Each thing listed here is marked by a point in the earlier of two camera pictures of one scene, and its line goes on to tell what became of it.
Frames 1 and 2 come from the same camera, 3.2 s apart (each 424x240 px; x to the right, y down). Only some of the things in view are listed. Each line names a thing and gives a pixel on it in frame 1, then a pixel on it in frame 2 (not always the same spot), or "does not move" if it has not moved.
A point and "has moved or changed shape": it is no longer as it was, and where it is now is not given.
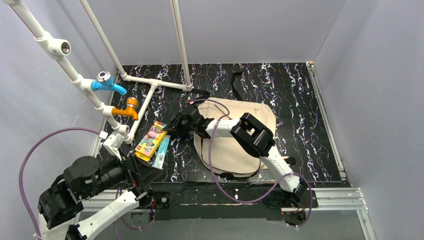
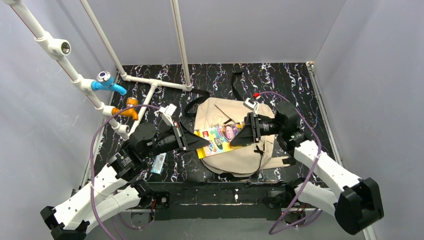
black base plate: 219,201 does not move
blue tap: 105,80 does not move
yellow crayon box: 150,142 has moved or changed shape
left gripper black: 134,166 -> 180,136
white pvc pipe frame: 56,49 does not move
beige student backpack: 224,154 does not move
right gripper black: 180,122 -> 256,127
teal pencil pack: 159,160 does not move
